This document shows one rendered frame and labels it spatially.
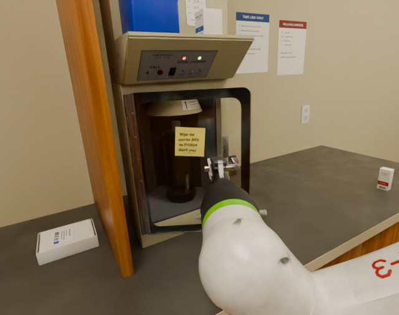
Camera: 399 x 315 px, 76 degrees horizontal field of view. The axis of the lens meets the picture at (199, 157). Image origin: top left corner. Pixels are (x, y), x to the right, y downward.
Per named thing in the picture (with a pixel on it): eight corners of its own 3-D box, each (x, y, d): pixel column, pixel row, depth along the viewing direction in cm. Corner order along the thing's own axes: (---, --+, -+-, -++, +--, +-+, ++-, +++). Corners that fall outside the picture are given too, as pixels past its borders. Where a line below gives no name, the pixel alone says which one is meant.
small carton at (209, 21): (195, 39, 65) (194, 12, 64) (213, 39, 67) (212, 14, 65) (203, 36, 61) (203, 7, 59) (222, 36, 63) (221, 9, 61)
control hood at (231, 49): (119, 84, 62) (113, 39, 59) (228, 78, 77) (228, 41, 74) (132, 85, 52) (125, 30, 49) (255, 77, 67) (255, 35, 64)
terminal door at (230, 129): (145, 234, 75) (126, 92, 63) (248, 227, 75) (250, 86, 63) (144, 235, 74) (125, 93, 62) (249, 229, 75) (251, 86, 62)
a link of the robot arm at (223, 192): (194, 201, 38) (198, 254, 41) (273, 196, 38) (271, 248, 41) (193, 184, 43) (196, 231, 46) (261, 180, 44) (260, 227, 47)
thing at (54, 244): (40, 243, 81) (37, 232, 80) (93, 227, 88) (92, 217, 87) (39, 266, 71) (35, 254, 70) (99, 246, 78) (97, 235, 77)
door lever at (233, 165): (203, 167, 68) (202, 158, 68) (238, 165, 69) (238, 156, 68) (203, 175, 63) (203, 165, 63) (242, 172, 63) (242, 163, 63)
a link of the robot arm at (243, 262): (262, 237, 24) (178, 304, 26) (338, 309, 27) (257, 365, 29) (235, 179, 37) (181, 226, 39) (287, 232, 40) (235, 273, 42)
